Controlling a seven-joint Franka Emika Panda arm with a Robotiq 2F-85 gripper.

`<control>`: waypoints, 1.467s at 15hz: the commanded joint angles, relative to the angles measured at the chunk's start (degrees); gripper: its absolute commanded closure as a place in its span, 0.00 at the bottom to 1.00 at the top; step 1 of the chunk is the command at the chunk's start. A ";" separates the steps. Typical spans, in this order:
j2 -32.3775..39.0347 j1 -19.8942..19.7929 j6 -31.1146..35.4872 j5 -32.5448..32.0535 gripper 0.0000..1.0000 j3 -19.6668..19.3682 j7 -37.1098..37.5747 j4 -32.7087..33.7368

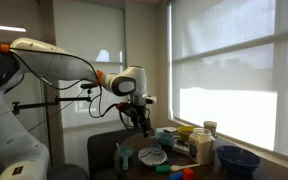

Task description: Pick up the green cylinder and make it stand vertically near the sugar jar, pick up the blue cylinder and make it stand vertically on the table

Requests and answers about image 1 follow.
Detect white plastic spoon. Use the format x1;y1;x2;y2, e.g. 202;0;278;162
170;164;200;172

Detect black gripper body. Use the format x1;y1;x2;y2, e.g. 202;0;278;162
119;102;150;131

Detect light blue small box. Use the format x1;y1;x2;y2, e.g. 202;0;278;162
154;128;164;139

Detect glass sugar jar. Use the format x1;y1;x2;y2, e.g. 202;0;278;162
189;128;215;165

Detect dark blue bowl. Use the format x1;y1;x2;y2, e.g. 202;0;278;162
216;145;261;176

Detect blue cylinder block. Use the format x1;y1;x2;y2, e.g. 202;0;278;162
168;172;183;180

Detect dark chair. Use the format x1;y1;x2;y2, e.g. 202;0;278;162
87;130;139;180

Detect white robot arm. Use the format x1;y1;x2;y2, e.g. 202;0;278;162
0;38;156;180

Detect blue patterned paper plate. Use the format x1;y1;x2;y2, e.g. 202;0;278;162
138;147;167;167

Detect teal measuring cup with handle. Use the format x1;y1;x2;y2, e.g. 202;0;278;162
118;146;133;170

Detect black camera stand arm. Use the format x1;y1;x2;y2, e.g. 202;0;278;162
12;97;91;115

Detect red cube block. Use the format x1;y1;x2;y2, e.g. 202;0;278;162
182;168;195;180

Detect yellow bowl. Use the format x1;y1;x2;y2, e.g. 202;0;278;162
177;126;194;141

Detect paper cup on sill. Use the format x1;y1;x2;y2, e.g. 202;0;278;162
203;121;217;137

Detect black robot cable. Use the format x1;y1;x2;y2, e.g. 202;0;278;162
17;49;138;132

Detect small teal cup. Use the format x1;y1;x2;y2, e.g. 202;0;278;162
159;133;174;147

